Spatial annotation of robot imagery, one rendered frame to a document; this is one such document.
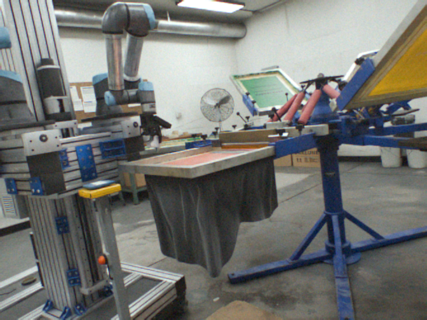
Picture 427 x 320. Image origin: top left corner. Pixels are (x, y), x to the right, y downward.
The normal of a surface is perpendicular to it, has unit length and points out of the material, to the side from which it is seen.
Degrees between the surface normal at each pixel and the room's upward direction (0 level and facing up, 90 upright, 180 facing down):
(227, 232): 93
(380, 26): 90
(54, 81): 90
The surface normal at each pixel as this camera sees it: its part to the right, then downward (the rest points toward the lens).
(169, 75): 0.66, 0.00
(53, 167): 0.82, -0.04
